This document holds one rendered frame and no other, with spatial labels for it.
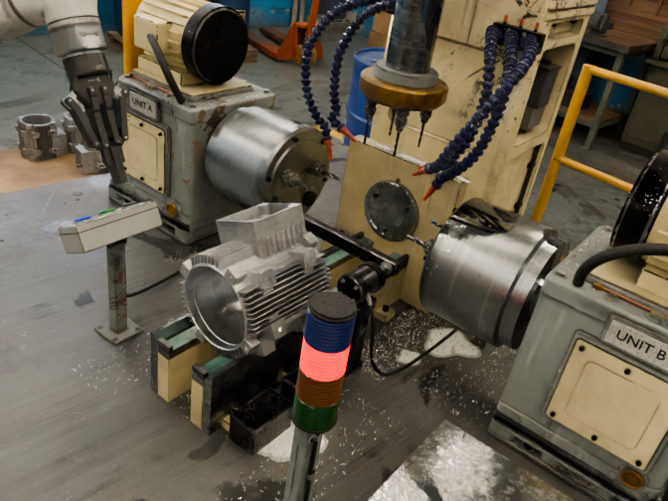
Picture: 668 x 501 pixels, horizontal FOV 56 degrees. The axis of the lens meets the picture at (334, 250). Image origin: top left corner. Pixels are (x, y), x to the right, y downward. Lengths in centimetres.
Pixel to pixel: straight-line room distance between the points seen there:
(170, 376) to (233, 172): 51
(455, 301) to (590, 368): 26
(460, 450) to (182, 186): 93
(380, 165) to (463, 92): 24
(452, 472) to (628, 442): 30
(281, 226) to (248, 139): 39
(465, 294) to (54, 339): 81
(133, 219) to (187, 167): 37
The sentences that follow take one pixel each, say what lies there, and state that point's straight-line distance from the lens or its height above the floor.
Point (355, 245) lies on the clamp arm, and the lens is 127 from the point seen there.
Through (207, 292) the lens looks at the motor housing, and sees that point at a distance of 116.
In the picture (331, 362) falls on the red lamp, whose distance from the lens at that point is 78.
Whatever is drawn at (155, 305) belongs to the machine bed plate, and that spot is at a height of 80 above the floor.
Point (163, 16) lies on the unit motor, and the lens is 165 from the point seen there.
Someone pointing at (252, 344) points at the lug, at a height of 99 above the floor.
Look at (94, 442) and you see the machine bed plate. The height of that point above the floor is 80.
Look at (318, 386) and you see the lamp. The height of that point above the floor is 111.
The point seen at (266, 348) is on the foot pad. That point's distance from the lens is 109.
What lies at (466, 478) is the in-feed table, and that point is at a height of 92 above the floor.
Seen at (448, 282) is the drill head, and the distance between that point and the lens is 117.
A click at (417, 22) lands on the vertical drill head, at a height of 145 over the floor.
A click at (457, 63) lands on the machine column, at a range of 146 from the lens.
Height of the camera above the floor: 165
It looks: 30 degrees down
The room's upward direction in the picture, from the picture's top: 9 degrees clockwise
